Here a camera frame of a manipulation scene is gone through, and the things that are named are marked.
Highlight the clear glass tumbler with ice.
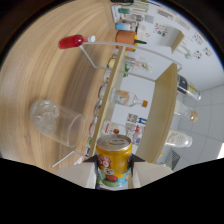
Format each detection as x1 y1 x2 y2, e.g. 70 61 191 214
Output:
29 99 87 148

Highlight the orange storage basket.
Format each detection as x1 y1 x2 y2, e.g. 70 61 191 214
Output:
115 30 138 44

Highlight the tall black yellow can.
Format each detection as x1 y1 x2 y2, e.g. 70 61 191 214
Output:
176 74 202 101

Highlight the blue and white bottle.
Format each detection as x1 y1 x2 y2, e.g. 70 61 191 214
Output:
115 21 129 32

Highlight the orange-capped clear bottle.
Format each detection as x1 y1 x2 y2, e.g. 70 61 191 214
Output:
109 88 149 108

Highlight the small red liquid bottle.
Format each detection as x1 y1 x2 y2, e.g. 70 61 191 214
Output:
58 34 97 50

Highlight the two-tier wooden shelf rack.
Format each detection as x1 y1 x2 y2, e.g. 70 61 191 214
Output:
51 40 184 169

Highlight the orange yellow drink can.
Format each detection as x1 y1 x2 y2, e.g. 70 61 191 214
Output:
95 134 134 190

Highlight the clear jar with wooden lid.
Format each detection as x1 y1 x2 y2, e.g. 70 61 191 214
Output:
173 99 199 123

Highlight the white figurine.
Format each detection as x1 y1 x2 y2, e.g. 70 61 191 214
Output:
176 46 194 60

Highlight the wooden wall shelf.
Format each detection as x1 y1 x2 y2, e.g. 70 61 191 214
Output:
170 28 186 54

